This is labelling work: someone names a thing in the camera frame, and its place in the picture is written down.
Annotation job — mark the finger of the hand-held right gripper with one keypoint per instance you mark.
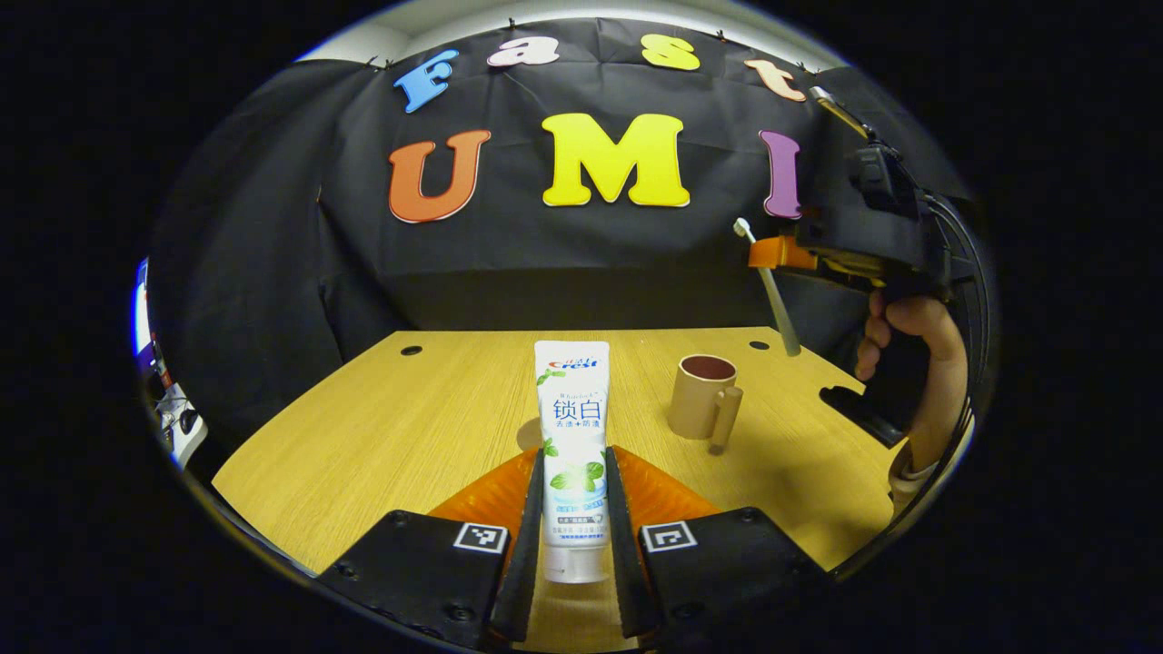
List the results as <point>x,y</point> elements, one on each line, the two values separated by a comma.
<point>781,254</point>

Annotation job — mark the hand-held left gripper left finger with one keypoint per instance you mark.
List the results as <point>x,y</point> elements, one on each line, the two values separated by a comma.
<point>527,563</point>

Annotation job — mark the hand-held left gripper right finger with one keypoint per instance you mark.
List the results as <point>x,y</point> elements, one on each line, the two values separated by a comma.
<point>627,581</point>

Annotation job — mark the pale green toothbrush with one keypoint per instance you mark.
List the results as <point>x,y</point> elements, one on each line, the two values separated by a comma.
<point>772,291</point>

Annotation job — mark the white toothpaste tube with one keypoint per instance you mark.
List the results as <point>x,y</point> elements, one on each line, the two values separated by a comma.
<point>572,427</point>

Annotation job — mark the beige cup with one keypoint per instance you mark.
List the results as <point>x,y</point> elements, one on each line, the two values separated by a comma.
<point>700,404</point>

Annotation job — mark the wooden desktop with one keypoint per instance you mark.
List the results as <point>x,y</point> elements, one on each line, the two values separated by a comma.
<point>409,436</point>

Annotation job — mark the black backdrop cloth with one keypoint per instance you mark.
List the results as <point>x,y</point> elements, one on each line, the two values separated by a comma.
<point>545,263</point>

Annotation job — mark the white device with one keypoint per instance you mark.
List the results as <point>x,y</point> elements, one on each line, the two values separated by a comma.
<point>177,422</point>

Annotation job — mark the lit monitor screen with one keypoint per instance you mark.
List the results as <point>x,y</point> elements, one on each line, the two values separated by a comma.
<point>142,309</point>

